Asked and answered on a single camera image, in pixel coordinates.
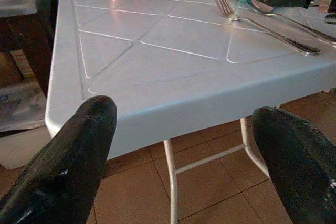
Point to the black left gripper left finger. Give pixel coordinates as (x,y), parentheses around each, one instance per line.
(65,161)

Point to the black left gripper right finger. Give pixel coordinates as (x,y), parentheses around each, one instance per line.
(299,161)

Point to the silver metal spoon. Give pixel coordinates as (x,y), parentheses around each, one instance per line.
(302,26)

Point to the silver metal fork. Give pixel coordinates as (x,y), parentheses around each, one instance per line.
(262,28)

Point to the white flat board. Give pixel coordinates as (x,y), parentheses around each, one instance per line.
(18,148)

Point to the clear plastic bag with papers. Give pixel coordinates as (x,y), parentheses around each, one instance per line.
(21,106)

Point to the brown cardboard box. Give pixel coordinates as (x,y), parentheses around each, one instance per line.
(13,66)

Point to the white metal table leg frame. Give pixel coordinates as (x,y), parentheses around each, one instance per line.
(173,182)

